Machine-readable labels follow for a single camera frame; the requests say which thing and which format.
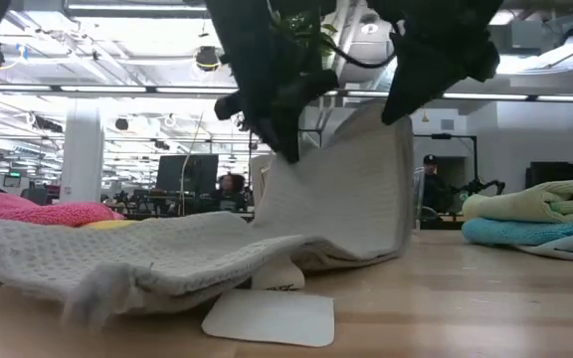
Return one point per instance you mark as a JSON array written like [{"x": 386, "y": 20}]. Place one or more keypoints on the white plant pot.
[{"x": 261, "y": 179}]

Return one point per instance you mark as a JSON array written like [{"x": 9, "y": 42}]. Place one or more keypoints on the cream printed towel label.
[{"x": 279, "y": 273}]

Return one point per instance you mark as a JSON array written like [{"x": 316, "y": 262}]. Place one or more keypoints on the black background robot arm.
[{"x": 485, "y": 186}]

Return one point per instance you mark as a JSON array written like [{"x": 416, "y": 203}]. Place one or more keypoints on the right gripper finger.
[{"x": 416, "y": 79}]

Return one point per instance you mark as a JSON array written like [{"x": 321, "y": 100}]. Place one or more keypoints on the black background monitor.
[{"x": 187, "y": 174}]

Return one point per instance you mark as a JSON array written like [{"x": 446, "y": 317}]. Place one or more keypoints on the bright blue ribbed towel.
[{"x": 515, "y": 232}]

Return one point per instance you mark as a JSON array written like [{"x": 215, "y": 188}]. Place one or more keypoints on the green leafy plant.
[{"x": 306, "y": 30}]

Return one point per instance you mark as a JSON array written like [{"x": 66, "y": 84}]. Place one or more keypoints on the pink towel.
[{"x": 33, "y": 211}]

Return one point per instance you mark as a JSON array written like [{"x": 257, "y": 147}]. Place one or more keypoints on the white handwritten paper tag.
[{"x": 271, "y": 318}]

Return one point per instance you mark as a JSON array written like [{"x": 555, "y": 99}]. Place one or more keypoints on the yellow towel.
[{"x": 110, "y": 224}]

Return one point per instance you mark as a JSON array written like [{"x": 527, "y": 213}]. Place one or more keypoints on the white column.
[{"x": 82, "y": 149}]

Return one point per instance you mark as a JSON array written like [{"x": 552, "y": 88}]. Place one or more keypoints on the light blue teal-edged towel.
[{"x": 565, "y": 251}]

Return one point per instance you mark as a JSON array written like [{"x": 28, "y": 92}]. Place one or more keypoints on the pale green towel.
[{"x": 540, "y": 201}]

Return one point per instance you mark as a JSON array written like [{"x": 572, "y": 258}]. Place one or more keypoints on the black cabinet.
[{"x": 560, "y": 174}]

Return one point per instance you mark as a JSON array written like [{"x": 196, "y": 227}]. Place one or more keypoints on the person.
[
  {"x": 433, "y": 191},
  {"x": 229, "y": 186}
]

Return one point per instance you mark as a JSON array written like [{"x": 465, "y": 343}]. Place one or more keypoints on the grey waffle towel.
[{"x": 341, "y": 199}]

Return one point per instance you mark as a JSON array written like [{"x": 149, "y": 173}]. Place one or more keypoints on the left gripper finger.
[{"x": 284, "y": 134}]

